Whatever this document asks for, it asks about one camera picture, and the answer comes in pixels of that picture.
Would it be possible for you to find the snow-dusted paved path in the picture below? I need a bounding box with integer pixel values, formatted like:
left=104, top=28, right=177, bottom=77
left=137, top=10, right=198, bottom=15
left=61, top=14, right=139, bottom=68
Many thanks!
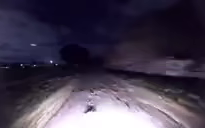
left=43, top=71, right=198, bottom=128

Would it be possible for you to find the dark round tree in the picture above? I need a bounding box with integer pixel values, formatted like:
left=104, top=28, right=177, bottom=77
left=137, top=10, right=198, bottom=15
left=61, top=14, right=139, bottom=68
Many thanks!
left=58, top=43, right=91, bottom=68

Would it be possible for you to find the snowy grass verge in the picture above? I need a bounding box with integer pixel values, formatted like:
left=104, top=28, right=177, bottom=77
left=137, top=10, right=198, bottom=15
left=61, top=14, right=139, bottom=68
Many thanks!
left=0, top=74, right=76, bottom=128
left=133, top=73, right=205, bottom=128

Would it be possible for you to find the pale snowy bank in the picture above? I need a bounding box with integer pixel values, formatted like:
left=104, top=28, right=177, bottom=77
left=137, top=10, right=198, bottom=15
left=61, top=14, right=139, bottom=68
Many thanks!
left=105, top=55, right=205, bottom=81

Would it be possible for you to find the row of distant lights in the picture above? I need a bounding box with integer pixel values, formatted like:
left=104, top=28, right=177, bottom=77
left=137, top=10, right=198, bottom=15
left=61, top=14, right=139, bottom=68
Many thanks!
left=0, top=59, right=59, bottom=70

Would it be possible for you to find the dark row of trees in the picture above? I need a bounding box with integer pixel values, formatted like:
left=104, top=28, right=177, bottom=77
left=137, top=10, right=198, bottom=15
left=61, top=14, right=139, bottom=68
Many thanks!
left=102, top=16, right=205, bottom=64

